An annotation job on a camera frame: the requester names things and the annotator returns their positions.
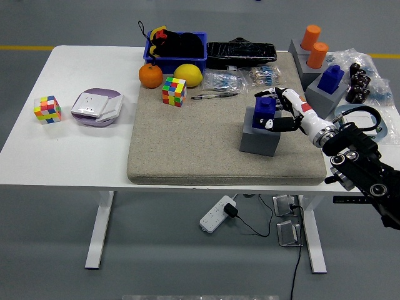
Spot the clear plastic bag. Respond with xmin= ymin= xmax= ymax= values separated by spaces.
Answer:
xmin=326 ymin=47 xmax=400 ymax=145

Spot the light-blue tray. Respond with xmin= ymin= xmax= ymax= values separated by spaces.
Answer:
xmin=333 ymin=104 xmax=389 ymax=143

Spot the white table leg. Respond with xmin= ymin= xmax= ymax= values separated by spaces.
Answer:
xmin=297 ymin=195 xmax=328 ymax=275
xmin=84 ymin=190 xmax=116 ymax=270

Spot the blue plastic bin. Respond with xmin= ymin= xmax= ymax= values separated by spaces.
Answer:
xmin=142 ymin=31 xmax=208 ymax=76

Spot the bag of brown resistors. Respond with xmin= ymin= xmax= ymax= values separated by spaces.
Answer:
xmin=249 ymin=66 xmax=287 ymax=87

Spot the bag of blue resistors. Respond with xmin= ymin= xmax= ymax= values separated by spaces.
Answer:
xmin=201 ymin=70 xmax=249 ymax=94

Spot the colourful puzzle cube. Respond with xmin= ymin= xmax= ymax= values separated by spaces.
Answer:
xmin=33 ymin=95 xmax=63 ymax=126
xmin=161 ymin=76 xmax=188 ymax=108

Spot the black fabric pouch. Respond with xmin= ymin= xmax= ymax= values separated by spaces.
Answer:
xmin=152 ymin=29 xmax=206 ymax=59

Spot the black table control panel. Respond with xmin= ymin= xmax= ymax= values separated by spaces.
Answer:
xmin=332 ymin=196 xmax=368 ymax=204

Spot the black plug adapter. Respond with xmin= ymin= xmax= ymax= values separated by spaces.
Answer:
xmin=222 ymin=202 xmax=240 ymax=219

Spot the metal bracket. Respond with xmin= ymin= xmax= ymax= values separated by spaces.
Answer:
xmin=272 ymin=194 xmax=303 ymax=218
xmin=276 ymin=219 xmax=303 ymax=248

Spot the yellow red tool with strap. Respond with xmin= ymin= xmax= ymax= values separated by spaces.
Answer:
xmin=137 ymin=21 xmax=169 ymax=66

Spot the black wrapped flat device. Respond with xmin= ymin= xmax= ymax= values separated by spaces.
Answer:
xmin=206 ymin=36 xmax=278 ymax=70

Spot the blue seal stamp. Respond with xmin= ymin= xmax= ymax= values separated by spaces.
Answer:
xmin=251 ymin=97 xmax=279 ymax=129
xmin=317 ymin=64 xmax=345 ymax=94

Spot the black power cable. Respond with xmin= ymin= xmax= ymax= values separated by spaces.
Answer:
xmin=289 ymin=203 xmax=304 ymax=300

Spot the orange cylinder seal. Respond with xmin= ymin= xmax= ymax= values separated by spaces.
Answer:
xmin=306 ymin=42 xmax=329 ymax=69
xmin=300 ymin=24 xmax=322 ymax=51

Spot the grey seal holder block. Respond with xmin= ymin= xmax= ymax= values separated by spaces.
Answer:
xmin=287 ymin=39 xmax=310 ymax=59
xmin=305 ymin=72 xmax=349 ymax=120
xmin=295 ymin=53 xmax=329 ymax=92
xmin=239 ymin=106 xmax=282 ymax=157

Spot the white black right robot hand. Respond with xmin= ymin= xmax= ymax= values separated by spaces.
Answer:
xmin=254 ymin=86 xmax=329 ymax=138

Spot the black adapter cable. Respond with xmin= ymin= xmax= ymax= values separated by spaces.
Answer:
xmin=236 ymin=193 xmax=274 ymax=238

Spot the yellow lemon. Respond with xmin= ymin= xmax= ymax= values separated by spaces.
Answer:
xmin=173 ymin=63 xmax=204 ymax=88

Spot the black capacitors cluster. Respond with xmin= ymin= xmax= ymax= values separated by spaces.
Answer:
xmin=345 ymin=62 xmax=372 ymax=104

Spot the orange tangerine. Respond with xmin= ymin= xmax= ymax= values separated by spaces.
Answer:
xmin=138 ymin=62 xmax=164 ymax=89

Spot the purple tray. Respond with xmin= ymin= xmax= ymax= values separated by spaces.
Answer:
xmin=71 ymin=87 xmax=123 ymax=128

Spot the white wall socket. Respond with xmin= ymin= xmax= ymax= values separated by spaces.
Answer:
xmin=71 ymin=91 xmax=110 ymax=118

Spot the white switch panel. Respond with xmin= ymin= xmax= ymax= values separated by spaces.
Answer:
xmin=341 ymin=111 xmax=378 ymax=137
xmin=95 ymin=94 xmax=125 ymax=123

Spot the grey-brown mat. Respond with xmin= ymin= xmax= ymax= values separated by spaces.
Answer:
xmin=126 ymin=51 xmax=328 ymax=186

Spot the white power strip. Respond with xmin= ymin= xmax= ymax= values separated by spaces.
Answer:
xmin=199 ymin=195 xmax=238 ymax=234

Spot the black silver pen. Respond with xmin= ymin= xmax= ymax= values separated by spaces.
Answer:
xmin=190 ymin=91 xmax=239 ymax=101

